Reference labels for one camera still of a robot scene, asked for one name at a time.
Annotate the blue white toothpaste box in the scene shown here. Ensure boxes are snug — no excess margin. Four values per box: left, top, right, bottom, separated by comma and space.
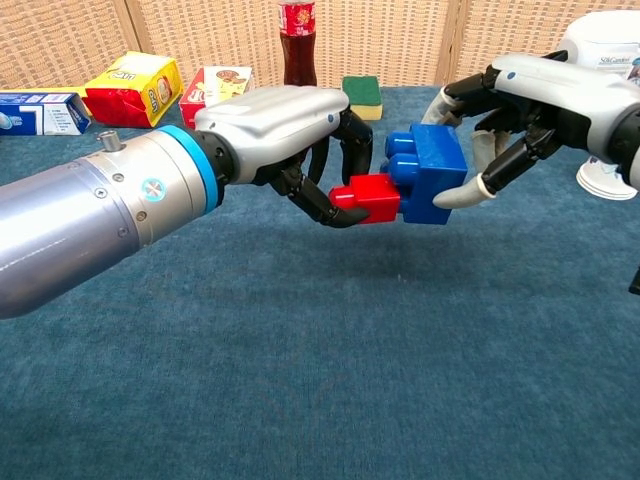
0, 89, 93, 137

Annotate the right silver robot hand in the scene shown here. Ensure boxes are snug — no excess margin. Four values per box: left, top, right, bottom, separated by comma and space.
421, 53, 640, 209

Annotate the red white cookie box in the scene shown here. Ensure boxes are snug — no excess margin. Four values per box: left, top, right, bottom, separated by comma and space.
178, 66, 255, 130

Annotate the flower print paper cup stack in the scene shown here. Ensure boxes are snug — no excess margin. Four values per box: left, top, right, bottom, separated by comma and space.
575, 154, 640, 202

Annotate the red toy brick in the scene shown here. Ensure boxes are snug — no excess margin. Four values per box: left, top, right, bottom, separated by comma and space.
329, 174, 402, 224

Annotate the green yellow sponge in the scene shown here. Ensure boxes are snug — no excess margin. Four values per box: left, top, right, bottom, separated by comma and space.
341, 75, 384, 122

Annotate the yellow red snack bag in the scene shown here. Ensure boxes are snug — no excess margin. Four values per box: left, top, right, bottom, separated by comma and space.
82, 50, 184, 129

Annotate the dark red drink bottle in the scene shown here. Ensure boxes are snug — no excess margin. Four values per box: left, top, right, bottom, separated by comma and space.
278, 0, 319, 88

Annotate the blue toy brick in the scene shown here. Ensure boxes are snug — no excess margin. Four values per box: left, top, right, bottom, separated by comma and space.
379, 123, 469, 226

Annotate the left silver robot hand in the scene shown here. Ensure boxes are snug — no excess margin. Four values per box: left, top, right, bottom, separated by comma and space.
193, 85, 375, 230

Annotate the white rice cooker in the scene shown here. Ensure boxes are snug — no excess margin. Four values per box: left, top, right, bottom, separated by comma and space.
556, 12, 640, 81

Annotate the wicker folding screen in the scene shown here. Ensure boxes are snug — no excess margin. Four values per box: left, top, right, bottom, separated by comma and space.
0, 0, 640, 91

